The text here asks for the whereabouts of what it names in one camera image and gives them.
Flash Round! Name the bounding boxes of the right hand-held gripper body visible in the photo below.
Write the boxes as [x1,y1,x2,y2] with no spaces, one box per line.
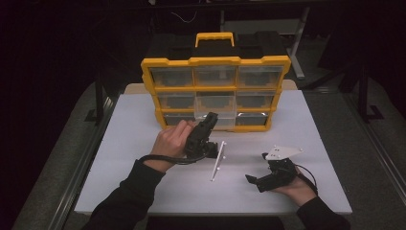
[256,145,305,194]

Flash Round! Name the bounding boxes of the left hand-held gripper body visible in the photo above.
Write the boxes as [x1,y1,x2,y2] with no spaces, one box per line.
[184,122,229,182]

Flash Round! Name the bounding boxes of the clear plastic drawer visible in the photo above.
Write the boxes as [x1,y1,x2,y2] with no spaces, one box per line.
[194,91,237,131]

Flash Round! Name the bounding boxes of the yellow and black organizer cabinet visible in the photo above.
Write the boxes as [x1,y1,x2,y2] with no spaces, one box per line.
[140,31,293,133]

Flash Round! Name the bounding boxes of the person's right hand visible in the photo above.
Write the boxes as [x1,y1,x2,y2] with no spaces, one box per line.
[272,167,318,208]

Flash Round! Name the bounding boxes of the person's left hand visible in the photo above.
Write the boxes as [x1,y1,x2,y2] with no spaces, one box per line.
[143,119,198,174]

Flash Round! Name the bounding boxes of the black metal stand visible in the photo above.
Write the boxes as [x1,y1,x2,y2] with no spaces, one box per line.
[84,71,108,127]
[356,61,386,124]

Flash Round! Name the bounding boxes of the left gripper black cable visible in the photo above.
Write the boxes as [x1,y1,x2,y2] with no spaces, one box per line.
[138,151,213,167]

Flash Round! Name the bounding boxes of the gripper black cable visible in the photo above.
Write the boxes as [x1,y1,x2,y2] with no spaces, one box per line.
[138,151,213,167]
[295,164,319,196]

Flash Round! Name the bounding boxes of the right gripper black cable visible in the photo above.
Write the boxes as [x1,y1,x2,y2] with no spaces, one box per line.
[295,164,319,196]

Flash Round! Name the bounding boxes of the aluminium floor rail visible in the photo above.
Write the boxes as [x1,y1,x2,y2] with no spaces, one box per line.
[344,92,406,205]
[47,95,121,230]

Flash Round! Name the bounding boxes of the thin white cable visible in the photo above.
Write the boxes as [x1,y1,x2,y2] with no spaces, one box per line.
[169,11,198,25]

